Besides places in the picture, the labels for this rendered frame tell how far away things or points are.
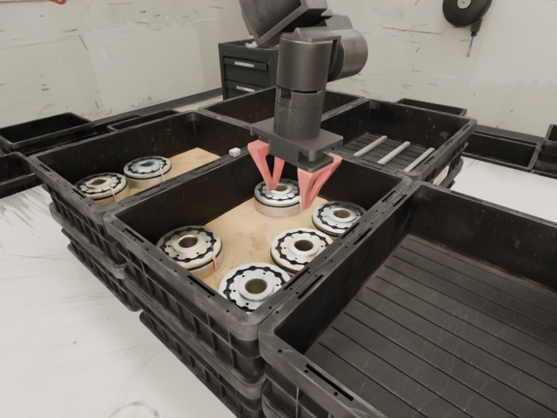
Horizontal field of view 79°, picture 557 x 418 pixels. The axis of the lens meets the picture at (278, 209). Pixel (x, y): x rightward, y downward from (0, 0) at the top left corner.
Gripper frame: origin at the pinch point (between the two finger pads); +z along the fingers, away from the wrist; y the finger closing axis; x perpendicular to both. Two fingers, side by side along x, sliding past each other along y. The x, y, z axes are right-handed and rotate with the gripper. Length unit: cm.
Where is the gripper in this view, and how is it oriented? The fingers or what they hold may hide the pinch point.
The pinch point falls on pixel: (289, 193)
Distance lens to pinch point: 47.1
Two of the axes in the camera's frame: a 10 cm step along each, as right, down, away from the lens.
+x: -6.7, 3.8, -6.4
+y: -7.4, -4.2, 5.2
